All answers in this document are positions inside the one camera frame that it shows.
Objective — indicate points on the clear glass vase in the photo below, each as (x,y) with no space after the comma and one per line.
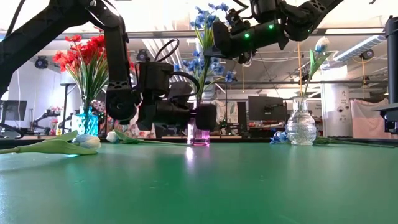
(300,127)

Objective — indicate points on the floral patterned cloth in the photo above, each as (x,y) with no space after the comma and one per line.
(140,132)

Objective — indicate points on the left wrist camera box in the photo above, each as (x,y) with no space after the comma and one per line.
(155,79)

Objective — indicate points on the white artificial tulip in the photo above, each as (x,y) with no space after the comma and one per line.
(321,45)
(112,137)
(88,141)

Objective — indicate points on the dark background monitor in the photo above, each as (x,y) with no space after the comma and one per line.
(14,110)

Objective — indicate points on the small background flower vase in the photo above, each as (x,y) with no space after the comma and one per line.
(58,132)

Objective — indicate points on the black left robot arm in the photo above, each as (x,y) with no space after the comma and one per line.
(116,62)

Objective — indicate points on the black background monitor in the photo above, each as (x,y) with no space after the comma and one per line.
(265,109)

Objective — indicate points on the background black robot arm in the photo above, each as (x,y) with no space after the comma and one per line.
(46,116)

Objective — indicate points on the blue glass vase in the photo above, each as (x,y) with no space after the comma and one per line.
(85,123)

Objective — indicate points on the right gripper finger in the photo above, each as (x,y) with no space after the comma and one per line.
(222,39)

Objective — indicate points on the white ceiling duct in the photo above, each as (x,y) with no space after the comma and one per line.
(360,48)

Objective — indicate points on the green table mat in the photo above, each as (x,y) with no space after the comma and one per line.
(199,186)

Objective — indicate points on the pink cloth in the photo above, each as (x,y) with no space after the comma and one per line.
(367,121)

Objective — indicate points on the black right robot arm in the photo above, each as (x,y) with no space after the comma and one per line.
(311,9)

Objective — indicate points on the black ceiling spotlight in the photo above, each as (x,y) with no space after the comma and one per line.
(142,56)
(41,63)
(367,54)

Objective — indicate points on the pink glass vase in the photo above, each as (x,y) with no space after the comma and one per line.
(199,137)

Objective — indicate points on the blue artificial flower bunch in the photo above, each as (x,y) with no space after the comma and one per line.
(280,137)
(203,18)
(217,68)

